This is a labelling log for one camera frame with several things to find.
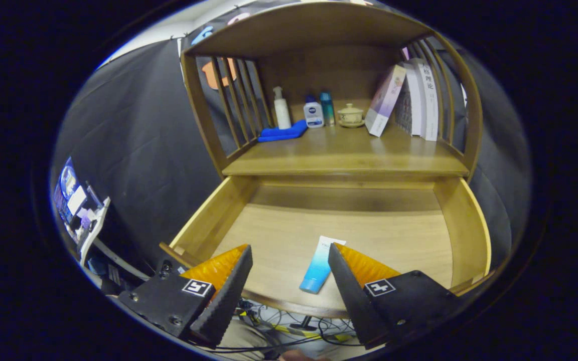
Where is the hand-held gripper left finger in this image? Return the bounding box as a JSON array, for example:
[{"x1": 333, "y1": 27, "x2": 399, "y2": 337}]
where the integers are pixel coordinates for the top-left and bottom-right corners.
[{"x1": 117, "y1": 244, "x2": 253, "y2": 349}]

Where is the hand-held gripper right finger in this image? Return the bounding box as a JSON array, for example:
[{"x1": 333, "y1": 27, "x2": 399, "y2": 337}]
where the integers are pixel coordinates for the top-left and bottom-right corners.
[{"x1": 328, "y1": 243, "x2": 463, "y2": 350}]

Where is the blue squeeze tube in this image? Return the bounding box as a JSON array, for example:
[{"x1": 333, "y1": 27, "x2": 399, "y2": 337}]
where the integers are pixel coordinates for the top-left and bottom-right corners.
[{"x1": 299, "y1": 236, "x2": 347, "y2": 294}]

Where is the wooden drawer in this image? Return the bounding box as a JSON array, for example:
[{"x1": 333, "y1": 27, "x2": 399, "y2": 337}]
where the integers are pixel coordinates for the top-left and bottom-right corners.
[{"x1": 160, "y1": 174, "x2": 493, "y2": 331}]

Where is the wooden countertop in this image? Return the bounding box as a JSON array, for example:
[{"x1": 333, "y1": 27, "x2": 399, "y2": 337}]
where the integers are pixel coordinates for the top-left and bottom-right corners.
[{"x1": 222, "y1": 124, "x2": 469, "y2": 177}]

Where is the folded blue cloth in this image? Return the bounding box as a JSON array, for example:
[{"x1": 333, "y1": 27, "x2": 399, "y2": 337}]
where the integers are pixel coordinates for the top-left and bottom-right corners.
[{"x1": 258, "y1": 119, "x2": 309, "y2": 142}]

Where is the black backdrop cloth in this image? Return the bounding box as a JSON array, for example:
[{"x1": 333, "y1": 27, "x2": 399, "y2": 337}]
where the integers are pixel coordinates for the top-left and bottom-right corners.
[{"x1": 53, "y1": 0, "x2": 530, "y2": 281}]

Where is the lidded ceramic tea cup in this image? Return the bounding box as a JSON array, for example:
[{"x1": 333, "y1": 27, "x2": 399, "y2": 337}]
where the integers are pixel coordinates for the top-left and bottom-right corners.
[{"x1": 337, "y1": 103, "x2": 365, "y2": 128}]

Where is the white bottle with blue cap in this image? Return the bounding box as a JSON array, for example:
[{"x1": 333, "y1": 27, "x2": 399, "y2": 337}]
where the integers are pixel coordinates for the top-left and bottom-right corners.
[{"x1": 304, "y1": 95, "x2": 325, "y2": 129}]

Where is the teal bottle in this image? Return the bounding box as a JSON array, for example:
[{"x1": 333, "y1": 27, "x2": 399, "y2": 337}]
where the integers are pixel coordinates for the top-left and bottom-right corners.
[{"x1": 320, "y1": 91, "x2": 335, "y2": 126}]

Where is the patterned cover book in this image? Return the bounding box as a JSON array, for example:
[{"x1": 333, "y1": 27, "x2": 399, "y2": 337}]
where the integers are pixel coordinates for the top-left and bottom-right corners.
[{"x1": 395, "y1": 75, "x2": 415, "y2": 135}]

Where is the white pump bottle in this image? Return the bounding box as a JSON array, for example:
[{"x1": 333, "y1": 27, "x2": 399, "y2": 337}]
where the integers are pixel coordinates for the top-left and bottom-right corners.
[{"x1": 273, "y1": 86, "x2": 292, "y2": 130}]

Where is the pastel cover book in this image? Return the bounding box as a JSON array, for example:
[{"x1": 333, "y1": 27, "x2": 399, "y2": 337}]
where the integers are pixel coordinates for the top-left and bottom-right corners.
[{"x1": 364, "y1": 64, "x2": 407, "y2": 137}]

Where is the plain white book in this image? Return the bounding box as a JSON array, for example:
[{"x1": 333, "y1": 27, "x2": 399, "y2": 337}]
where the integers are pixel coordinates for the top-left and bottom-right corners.
[{"x1": 404, "y1": 61, "x2": 426, "y2": 137}]

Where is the white book with printed spine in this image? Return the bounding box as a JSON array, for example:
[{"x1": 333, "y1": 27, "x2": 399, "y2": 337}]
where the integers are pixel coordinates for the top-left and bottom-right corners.
[{"x1": 416, "y1": 58, "x2": 439, "y2": 141}]

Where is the tangle of floor cables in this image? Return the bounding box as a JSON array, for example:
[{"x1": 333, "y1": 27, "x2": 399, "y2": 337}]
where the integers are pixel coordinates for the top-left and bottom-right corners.
[{"x1": 214, "y1": 298, "x2": 365, "y2": 354}]

